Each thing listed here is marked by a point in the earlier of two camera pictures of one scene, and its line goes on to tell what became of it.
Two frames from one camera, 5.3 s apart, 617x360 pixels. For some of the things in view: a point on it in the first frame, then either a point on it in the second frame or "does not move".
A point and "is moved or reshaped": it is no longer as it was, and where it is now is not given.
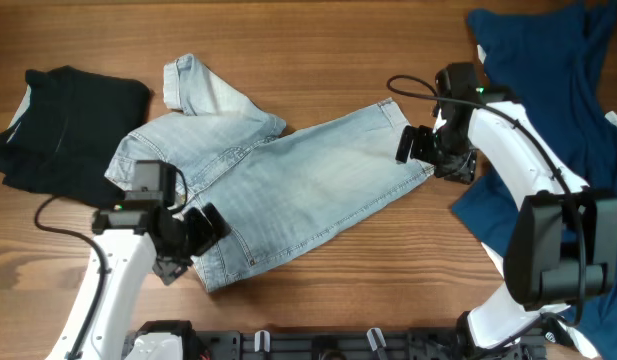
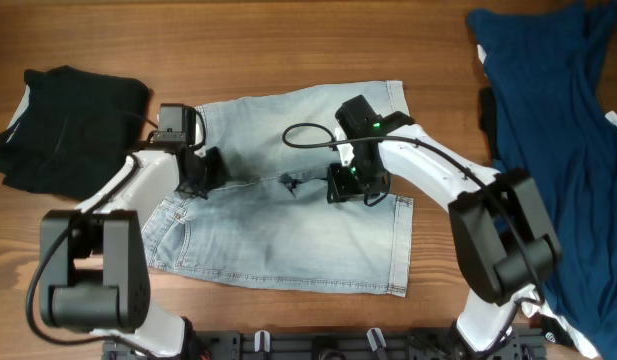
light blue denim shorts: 271,186 is moved or reshaped
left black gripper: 204,232 → 218,173
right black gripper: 461,169 → 342,190
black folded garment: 65,132 does not move
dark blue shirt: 552,66 does not move
